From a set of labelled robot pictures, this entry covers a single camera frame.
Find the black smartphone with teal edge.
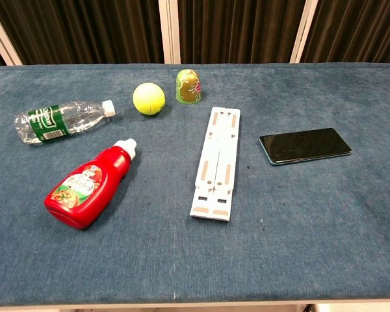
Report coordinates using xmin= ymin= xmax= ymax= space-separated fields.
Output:
xmin=259 ymin=127 xmax=353 ymax=166

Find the white folding laptop stand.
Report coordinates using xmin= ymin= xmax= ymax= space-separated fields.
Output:
xmin=189 ymin=106 xmax=242 ymax=222

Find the green floral nesting doll half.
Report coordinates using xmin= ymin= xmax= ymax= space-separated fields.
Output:
xmin=175 ymin=68 xmax=203 ymax=106

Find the yellow tennis ball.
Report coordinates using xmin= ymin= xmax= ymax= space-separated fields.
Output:
xmin=132 ymin=82 xmax=166 ymax=116

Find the blue table cloth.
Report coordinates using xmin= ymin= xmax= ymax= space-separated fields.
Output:
xmin=0 ymin=62 xmax=390 ymax=307

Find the red ketchup squeeze bottle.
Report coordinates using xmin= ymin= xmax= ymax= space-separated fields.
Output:
xmin=44 ymin=138 xmax=138 ymax=230

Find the dark brown pleated curtain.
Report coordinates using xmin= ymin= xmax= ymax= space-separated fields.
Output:
xmin=0 ymin=0 xmax=390 ymax=68

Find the clear water bottle green label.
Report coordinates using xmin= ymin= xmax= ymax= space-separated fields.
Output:
xmin=13 ymin=99 xmax=116 ymax=145

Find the white partition frame post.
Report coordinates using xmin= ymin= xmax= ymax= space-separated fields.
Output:
xmin=289 ymin=0 xmax=319 ymax=64
xmin=0 ymin=2 xmax=23 ymax=67
xmin=158 ymin=0 xmax=182 ymax=65

